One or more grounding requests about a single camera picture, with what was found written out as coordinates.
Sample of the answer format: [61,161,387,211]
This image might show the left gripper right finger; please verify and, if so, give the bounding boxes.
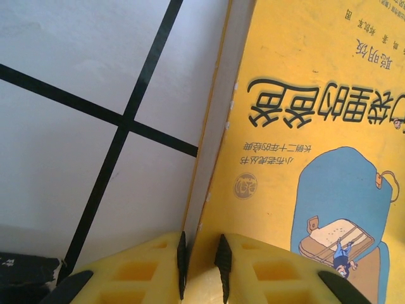
[214,233,368,304]

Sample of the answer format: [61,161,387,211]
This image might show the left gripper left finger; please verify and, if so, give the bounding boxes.
[39,231,190,304]

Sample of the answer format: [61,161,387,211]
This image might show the black book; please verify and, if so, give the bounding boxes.
[0,251,69,304]

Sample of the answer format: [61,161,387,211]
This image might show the yellow cartoon picture book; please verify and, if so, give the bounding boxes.
[182,0,405,304]

